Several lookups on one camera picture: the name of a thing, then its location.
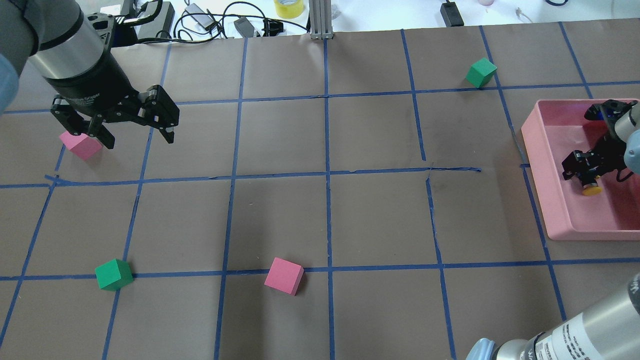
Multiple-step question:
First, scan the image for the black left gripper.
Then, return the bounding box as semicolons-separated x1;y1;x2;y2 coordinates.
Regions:
42;47;180;150

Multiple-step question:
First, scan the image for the grey power adapter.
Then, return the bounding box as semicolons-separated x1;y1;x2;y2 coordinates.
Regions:
137;0;175;39

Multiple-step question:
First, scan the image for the pink cube centre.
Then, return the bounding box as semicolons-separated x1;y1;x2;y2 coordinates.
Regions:
263;257;305;296

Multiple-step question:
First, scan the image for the black power brick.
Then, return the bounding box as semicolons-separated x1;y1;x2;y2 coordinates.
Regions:
439;0;465;28

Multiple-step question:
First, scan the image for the pink cube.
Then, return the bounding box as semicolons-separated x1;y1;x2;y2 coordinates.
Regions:
58;131;104;161
263;257;305;296

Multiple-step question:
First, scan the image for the yellow tape roll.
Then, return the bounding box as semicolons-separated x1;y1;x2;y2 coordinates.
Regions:
273;0;305;19

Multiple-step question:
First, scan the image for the aluminium profile post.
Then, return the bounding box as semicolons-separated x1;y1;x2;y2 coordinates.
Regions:
308;0;334;40

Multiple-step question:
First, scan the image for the silver adapter block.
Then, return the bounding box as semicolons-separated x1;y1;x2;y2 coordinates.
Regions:
185;3;215;31

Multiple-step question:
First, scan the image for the pink cube far left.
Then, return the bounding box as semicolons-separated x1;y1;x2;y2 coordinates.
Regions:
58;131;104;161

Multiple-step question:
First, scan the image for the black cable bundle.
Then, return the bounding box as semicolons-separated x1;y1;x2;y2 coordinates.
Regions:
107;0;308;46

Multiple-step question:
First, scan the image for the green cube far right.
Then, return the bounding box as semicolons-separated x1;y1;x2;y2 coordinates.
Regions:
465;57;498;89

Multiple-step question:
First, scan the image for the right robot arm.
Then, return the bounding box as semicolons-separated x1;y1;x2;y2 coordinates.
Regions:
467;98;639;360

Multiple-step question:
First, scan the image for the green cube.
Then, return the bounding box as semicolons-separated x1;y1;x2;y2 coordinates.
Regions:
94;259;134;292
465;57;498;89

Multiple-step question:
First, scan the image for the green cube near left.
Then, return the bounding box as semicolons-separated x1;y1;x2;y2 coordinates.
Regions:
94;259;134;292

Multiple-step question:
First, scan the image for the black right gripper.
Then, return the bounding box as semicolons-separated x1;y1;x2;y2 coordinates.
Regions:
561;99;638;182

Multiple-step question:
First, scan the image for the small black adapter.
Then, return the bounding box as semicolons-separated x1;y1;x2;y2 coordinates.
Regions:
233;16;258;38

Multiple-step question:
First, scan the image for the pink plastic tray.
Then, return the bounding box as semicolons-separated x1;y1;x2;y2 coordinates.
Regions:
521;99;639;241

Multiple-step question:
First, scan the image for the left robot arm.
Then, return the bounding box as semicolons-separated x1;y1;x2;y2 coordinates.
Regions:
0;0;179;150

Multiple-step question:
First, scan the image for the yellow push button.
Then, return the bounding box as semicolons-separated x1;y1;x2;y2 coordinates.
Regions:
578;173;602;197

